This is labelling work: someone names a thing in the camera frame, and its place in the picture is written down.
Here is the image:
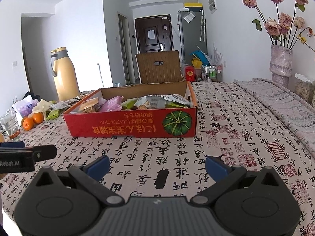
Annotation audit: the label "yellow flower branch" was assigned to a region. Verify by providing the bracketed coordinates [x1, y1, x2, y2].
[295, 27, 315, 54]

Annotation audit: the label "white folded umbrella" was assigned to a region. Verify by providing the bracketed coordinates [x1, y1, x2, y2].
[199, 10, 206, 42]

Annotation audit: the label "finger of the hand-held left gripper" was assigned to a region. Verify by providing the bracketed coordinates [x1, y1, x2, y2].
[0, 142, 25, 148]
[31, 145, 58, 160]

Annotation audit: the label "wooden chair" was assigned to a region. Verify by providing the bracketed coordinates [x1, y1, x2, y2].
[135, 50, 183, 84]

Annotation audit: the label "grey refrigerator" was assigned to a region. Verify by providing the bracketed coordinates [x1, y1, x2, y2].
[178, 10, 208, 64]

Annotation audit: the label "group of biscuit packets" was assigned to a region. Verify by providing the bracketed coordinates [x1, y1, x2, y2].
[78, 93, 192, 113]

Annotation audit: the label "dried pink roses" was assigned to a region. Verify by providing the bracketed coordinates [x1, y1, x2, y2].
[239, 0, 314, 47]

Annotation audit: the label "dark brown entrance door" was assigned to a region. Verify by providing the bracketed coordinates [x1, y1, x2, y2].
[134, 15, 174, 54]

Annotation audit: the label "red gift box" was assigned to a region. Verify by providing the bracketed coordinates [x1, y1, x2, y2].
[184, 65, 197, 81]

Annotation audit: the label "grey interior door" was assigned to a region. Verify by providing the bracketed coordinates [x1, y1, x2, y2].
[118, 12, 134, 85]

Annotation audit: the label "green white bar packet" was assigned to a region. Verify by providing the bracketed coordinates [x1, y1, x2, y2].
[121, 98, 139, 110]
[165, 101, 191, 109]

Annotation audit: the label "small green packet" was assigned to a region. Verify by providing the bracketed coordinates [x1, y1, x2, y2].
[46, 108, 61, 120]

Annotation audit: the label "clear drinking glass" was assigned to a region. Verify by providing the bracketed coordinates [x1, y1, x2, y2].
[0, 112, 21, 138]

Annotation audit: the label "yellow thermos jug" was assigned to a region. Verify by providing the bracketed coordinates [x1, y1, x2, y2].
[50, 47, 80, 102]

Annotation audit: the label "red cardboard box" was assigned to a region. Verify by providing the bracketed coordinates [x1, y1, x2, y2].
[63, 81, 198, 138]

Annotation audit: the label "clear storage jar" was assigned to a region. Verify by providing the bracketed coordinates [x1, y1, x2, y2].
[294, 73, 315, 104]

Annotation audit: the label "grey patterned cloth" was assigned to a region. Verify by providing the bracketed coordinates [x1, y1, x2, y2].
[234, 78, 315, 153]

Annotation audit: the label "pink snack packet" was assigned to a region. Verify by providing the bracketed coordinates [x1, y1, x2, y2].
[98, 96, 124, 112]

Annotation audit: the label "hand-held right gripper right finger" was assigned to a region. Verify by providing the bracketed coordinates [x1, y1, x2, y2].
[191, 155, 283, 206]

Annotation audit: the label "white printed sachet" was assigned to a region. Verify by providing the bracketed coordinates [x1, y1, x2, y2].
[50, 101, 72, 111]

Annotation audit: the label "pink textured vase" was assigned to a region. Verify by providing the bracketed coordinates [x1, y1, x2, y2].
[269, 45, 293, 89]

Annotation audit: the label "orange mandarin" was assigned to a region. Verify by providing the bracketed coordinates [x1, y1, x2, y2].
[22, 117, 34, 131]
[32, 112, 45, 124]

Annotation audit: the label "white feathery plant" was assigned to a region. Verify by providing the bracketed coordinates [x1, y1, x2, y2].
[209, 43, 225, 65]

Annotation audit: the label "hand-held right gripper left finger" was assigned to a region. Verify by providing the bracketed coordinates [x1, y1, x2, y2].
[31, 155, 125, 206]

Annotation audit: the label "wire rack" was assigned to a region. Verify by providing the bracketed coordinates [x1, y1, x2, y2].
[201, 64, 223, 81]

